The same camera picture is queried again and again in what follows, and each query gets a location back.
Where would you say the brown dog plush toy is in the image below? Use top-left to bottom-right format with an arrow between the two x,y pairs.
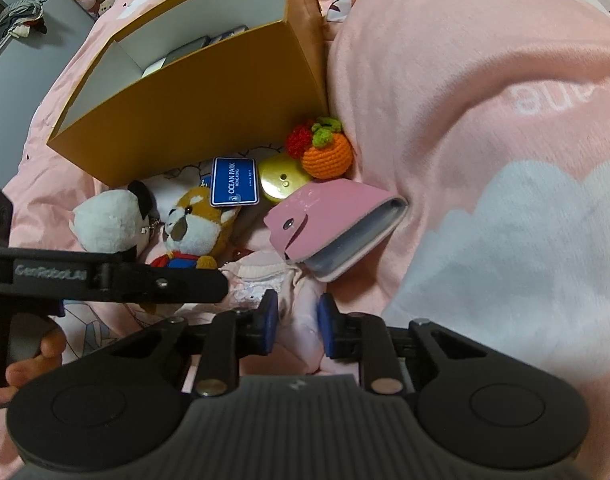
147,187 -> 243,271

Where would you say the pile of grey clothes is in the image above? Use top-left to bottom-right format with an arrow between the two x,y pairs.
0,0 -> 50,41

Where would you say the pink small garment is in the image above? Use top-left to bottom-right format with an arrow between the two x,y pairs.
182,252 -> 366,396

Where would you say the crochet orange with strawberry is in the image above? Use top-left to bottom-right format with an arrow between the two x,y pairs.
285,116 -> 354,181

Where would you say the yellow plastic toy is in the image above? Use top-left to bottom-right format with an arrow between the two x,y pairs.
257,154 -> 316,205

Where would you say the dark grey tin box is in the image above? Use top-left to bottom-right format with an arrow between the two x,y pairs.
162,35 -> 210,67

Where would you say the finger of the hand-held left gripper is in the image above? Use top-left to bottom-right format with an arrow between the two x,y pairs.
97,259 -> 230,307

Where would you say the yellow cardboard box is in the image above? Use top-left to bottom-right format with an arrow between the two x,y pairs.
46,0 -> 330,188

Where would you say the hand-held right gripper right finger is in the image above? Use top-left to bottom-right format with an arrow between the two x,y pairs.
317,292 -> 486,395

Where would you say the blue white card tag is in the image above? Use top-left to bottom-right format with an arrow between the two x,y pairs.
210,156 -> 262,208

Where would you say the pink card holder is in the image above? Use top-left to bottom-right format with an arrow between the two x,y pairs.
262,178 -> 410,283

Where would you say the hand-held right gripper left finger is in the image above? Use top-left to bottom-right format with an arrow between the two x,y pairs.
102,289 -> 280,398

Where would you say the white box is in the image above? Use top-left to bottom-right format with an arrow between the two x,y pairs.
141,57 -> 168,79

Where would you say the dark printed card box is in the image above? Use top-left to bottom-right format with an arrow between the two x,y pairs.
205,25 -> 249,47

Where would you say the person's left hand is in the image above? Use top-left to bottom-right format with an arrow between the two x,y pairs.
0,327 -> 68,413

